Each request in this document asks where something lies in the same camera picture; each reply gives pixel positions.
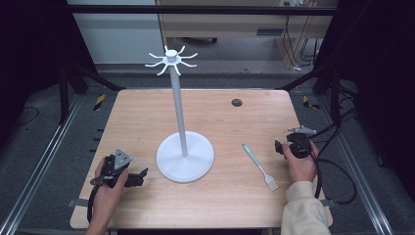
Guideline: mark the person's right hand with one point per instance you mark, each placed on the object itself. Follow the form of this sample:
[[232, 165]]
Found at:
[[300, 168]]

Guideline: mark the black metal stand frame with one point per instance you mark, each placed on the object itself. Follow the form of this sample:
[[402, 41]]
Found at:
[[75, 81], [326, 81]]

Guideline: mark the white cabinet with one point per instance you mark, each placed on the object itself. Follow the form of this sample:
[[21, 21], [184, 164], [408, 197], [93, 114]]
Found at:
[[120, 36]]

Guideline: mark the light wooden desk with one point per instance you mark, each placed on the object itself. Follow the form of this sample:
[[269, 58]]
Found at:
[[225, 24]]

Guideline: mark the person's left hand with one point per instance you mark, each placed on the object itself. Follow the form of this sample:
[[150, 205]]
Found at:
[[109, 192]]

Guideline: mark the dark round table grommet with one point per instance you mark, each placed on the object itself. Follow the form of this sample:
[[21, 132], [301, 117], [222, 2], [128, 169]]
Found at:
[[237, 103]]

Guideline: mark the white hook stand rack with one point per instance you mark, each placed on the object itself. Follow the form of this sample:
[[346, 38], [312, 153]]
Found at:
[[184, 158]]

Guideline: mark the black horizontal frame bar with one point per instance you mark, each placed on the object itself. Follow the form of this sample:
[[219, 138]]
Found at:
[[195, 9]]

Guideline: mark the aluminium floor rail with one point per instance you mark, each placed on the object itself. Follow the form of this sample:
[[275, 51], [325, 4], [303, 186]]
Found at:
[[39, 163], [355, 169]]

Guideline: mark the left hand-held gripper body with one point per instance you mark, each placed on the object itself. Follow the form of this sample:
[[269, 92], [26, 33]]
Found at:
[[112, 168]]

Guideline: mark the yellow black tape marker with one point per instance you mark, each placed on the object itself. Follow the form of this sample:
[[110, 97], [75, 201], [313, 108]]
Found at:
[[308, 103], [99, 102]]

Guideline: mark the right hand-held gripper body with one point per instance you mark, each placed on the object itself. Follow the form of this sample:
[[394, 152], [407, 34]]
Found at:
[[298, 145]]

